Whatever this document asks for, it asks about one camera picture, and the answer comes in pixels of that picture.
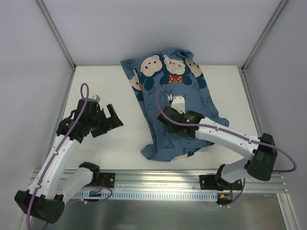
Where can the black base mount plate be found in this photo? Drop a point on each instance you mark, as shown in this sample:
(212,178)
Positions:
(213,182)
(107,179)

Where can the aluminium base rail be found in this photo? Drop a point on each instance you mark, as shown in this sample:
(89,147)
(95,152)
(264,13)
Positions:
(185,180)

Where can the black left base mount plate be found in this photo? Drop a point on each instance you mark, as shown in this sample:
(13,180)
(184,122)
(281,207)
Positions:
(107,179)

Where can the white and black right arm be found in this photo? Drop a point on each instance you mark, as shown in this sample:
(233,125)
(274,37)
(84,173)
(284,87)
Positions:
(258,153)

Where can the blue cartoon print pillowcase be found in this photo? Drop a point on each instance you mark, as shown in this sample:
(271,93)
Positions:
(175,70)

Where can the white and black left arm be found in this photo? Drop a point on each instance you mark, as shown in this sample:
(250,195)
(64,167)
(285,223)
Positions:
(46,196)

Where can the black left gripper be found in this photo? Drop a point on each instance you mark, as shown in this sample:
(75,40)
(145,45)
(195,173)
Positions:
(105,123)

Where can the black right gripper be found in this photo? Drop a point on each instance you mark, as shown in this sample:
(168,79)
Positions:
(166,119)

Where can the left aluminium frame post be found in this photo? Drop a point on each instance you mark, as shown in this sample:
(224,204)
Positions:
(54,30)

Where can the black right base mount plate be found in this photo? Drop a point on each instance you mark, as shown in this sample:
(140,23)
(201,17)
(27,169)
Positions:
(213,182)

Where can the white slotted cable duct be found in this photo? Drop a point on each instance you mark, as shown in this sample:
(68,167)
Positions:
(147,195)

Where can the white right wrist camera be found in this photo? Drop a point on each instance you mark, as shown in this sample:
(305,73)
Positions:
(177,103)

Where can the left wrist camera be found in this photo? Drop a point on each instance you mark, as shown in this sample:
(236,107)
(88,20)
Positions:
(95,98)

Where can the aluminium frame post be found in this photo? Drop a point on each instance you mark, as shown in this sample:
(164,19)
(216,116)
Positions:
(265,32)
(54,30)

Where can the right aluminium frame post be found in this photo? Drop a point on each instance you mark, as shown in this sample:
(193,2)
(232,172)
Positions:
(265,32)

